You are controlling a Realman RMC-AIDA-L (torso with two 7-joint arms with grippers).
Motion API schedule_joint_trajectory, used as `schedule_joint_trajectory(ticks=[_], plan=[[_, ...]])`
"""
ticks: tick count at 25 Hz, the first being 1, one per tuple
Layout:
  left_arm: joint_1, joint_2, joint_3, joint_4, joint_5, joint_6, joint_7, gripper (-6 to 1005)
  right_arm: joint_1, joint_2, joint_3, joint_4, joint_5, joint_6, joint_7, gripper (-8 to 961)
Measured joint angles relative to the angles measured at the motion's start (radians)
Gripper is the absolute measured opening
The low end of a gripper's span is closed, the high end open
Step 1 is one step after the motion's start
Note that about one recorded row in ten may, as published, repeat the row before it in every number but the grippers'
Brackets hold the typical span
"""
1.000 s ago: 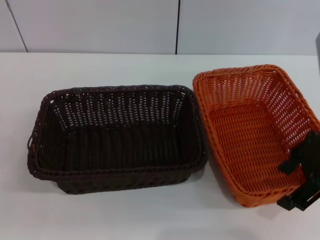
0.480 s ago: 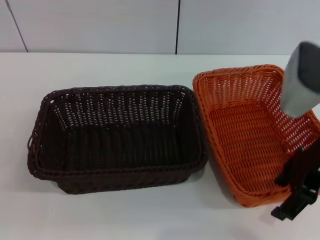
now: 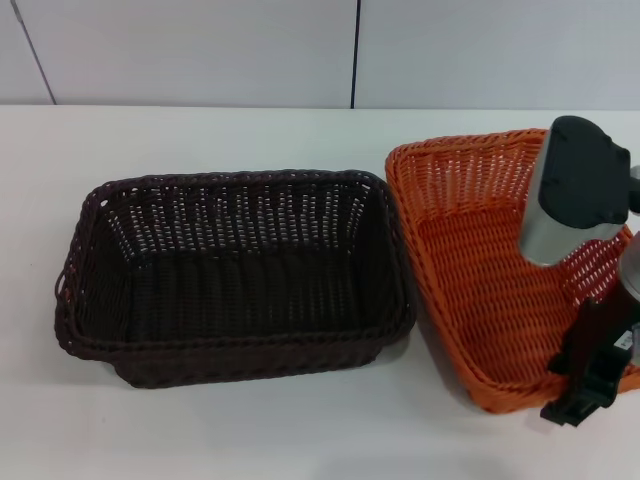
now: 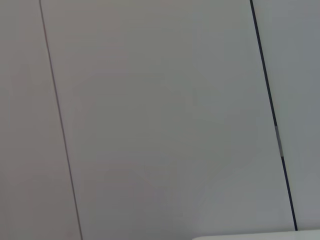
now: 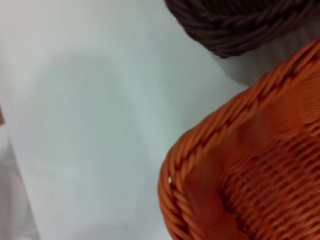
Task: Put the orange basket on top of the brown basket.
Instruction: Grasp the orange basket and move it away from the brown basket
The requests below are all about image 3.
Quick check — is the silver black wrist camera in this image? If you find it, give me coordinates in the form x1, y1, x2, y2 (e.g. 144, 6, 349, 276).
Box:
516, 115, 632, 267

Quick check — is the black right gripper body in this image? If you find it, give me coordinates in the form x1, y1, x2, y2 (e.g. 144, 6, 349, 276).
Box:
606, 293, 640, 382

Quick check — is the dark brown woven basket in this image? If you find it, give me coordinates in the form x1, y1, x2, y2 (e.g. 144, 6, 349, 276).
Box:
53, 169, 419, 390

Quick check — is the orange woven basket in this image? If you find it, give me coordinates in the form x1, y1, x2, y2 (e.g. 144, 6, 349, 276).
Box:
384, 128, 640, 415

